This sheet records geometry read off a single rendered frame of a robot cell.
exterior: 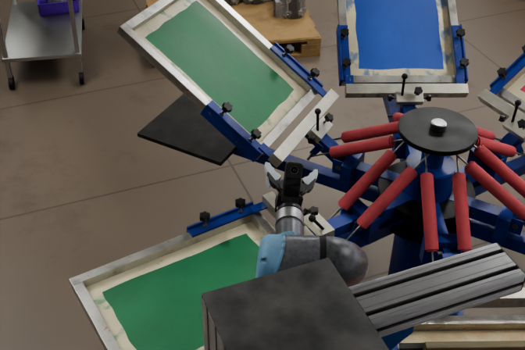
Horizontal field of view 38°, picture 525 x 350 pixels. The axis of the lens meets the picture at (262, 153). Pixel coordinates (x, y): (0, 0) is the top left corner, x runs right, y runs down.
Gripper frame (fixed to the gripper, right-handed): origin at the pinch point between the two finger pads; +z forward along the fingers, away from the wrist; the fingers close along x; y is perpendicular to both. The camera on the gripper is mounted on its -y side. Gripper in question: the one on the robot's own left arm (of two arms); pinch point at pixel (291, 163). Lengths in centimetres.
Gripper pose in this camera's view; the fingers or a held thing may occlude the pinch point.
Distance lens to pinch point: 218.3
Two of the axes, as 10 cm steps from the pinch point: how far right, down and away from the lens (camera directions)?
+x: 9.9, 1.4, 0.6
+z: 0.4, -6.0, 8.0
